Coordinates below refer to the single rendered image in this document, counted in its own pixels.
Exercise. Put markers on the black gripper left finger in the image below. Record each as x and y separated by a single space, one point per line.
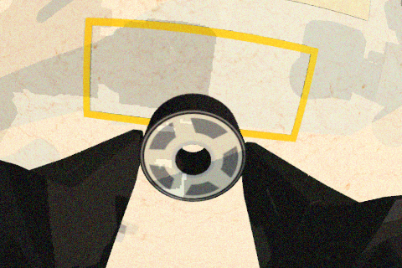
66 214

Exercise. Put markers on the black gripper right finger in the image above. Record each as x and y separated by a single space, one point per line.
299 222

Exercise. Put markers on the black and grey wheel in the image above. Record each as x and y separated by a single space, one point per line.
193 119

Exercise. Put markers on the yellow rectangular outline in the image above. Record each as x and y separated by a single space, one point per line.
213 32

